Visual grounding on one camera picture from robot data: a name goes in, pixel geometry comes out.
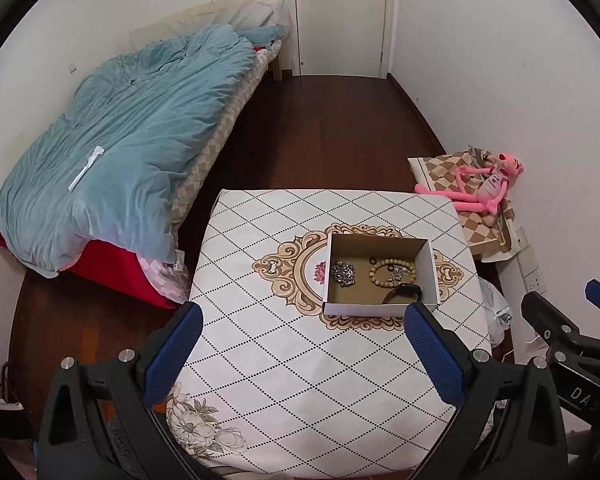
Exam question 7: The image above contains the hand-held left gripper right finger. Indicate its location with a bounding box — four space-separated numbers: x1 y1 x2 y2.
403 301 568 480

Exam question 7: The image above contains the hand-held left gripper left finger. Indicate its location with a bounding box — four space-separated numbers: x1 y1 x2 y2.
36 301 204 480

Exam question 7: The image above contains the black smart band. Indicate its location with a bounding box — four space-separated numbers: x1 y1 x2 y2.
380 284 424 307

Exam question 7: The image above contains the white cardboard box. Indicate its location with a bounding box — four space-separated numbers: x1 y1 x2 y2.
323 232 441 318

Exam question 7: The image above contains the wooden bead bracelet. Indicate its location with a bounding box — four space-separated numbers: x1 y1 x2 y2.
369 259 417 289

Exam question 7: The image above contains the silver chain bracelet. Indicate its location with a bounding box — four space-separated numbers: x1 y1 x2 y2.
330 261 357 287

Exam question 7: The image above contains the white plastic bag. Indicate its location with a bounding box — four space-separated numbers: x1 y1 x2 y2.
477 277 512 348

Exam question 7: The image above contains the pink checkered sheet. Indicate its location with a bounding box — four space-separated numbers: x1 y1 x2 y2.
137 255 192 307

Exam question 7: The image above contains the red bed sheet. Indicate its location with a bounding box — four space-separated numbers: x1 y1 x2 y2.
0 227 181 311

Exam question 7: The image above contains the patterned white tablecloth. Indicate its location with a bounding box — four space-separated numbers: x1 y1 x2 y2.
166 189 493 473

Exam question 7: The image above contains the pink plush toy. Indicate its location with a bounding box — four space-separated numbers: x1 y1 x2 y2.
414 150 524 216

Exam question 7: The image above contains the brown checkered cushion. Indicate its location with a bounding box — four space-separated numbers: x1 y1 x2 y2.
407 145 519 261

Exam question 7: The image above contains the blue duvet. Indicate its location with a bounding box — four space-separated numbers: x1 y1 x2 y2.
0 25 257 279

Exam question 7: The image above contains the blue pillow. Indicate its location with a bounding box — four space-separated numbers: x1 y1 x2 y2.
239 24 286 47

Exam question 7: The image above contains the cream bumpy pillow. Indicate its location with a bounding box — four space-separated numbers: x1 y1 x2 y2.
225 0 286 29

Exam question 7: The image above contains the white door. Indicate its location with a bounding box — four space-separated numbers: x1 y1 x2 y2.
292 0 388 79

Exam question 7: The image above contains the white wall socket strip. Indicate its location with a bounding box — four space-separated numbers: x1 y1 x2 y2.
512 227 549 294

